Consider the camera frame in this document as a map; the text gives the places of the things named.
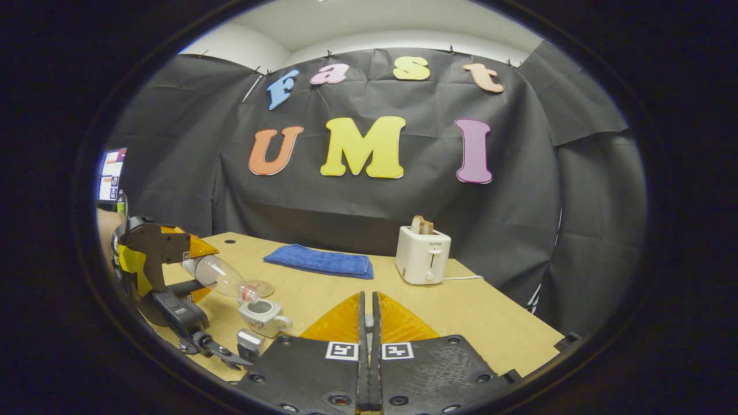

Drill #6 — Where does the computer monitor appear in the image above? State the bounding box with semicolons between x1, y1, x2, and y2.
97;148;127;202

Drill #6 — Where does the white ceramic teacup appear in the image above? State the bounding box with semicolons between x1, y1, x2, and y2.
238;298;293;338

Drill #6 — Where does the white toaster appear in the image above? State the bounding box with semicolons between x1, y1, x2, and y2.
396;226;452;285

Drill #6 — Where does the clear plastic water bottle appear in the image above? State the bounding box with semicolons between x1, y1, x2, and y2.
182;255;260;303

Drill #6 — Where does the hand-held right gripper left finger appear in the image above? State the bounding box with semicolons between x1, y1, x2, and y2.
236;291;370;415

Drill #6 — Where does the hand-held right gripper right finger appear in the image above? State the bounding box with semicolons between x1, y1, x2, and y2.
372;291;514;413

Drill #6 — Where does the blue folded towel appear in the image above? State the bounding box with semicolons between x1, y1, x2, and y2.
263;244;374;280

